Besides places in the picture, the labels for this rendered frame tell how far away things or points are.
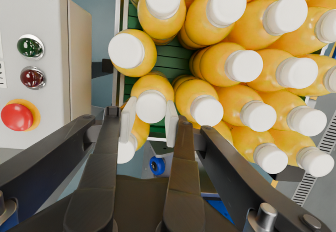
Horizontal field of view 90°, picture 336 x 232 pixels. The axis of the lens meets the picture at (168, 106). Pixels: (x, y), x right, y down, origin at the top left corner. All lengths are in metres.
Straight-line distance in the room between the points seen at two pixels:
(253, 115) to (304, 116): 0.07
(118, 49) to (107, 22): 1.18
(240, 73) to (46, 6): 0.24
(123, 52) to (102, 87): 1.19
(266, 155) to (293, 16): 0.18
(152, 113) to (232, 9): 0.15
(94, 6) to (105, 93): 0.60
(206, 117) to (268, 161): 0.12
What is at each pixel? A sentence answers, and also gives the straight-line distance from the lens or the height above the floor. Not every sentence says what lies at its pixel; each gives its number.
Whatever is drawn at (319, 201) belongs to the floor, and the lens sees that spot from 2.52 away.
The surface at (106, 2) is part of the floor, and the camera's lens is 1.42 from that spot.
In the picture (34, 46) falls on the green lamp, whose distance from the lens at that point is 0.25.
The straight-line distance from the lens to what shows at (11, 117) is 0.28.
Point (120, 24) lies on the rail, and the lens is 0.36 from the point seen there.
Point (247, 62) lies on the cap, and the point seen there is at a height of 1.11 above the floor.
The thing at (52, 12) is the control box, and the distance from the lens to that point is 0.25.
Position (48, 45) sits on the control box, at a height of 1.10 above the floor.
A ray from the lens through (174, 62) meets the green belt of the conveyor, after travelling 0.42.
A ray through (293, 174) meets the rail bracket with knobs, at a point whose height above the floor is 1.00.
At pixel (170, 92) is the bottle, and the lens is 0.25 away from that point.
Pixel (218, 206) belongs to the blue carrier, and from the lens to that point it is 0.44.
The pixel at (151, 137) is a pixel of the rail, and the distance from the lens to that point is 0.37.
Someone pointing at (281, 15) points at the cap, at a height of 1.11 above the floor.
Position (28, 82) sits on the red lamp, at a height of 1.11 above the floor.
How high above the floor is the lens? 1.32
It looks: 75 degrees down
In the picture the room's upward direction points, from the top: 167 degrees clockwise
